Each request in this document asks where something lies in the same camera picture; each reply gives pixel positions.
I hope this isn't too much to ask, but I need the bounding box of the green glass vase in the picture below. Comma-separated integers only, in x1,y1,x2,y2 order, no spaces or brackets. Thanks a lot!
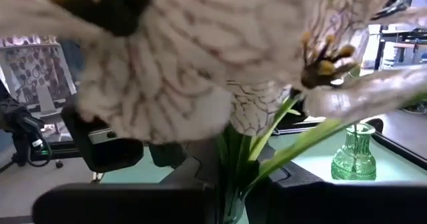
330,123,378,181

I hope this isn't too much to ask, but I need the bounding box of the maroon floral patterned panel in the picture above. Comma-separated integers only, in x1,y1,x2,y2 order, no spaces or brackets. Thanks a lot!
0,33,77,118

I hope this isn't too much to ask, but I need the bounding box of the clear glass vase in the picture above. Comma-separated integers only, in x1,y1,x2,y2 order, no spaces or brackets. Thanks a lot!
218,183,248,224

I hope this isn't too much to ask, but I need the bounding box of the green table mat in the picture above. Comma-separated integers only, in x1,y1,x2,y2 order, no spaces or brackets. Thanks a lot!
99,130,427,224

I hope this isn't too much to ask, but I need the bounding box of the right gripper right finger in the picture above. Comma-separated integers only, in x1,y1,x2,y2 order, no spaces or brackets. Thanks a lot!
245,145,427,224

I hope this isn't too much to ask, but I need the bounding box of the pink white artificial flower stem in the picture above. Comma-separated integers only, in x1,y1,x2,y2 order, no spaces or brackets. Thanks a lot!
0,0,427,218

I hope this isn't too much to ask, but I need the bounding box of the black equipment stand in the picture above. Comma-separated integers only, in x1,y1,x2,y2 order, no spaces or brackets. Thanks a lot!
0,95,54,168

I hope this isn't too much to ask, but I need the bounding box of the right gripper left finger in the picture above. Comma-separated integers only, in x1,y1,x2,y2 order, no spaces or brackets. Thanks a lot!
31,147,218,224

